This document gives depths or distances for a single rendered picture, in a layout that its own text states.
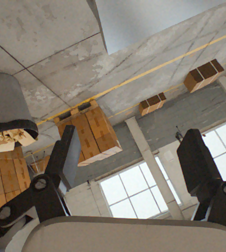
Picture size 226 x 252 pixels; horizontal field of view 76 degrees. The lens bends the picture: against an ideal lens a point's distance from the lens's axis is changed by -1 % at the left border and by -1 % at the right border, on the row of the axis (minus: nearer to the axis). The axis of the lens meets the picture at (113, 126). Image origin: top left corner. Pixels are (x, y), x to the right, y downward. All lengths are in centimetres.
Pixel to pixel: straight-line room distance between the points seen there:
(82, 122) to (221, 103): 438
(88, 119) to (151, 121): 268
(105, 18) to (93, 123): 212
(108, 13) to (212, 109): 511
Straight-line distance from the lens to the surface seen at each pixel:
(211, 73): 390
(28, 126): 144
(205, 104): 541
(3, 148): 173
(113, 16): 51
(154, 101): 382
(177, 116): 500
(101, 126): 247
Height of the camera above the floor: 121
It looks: 15 degrees down
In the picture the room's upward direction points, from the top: 155 degrees clockwise
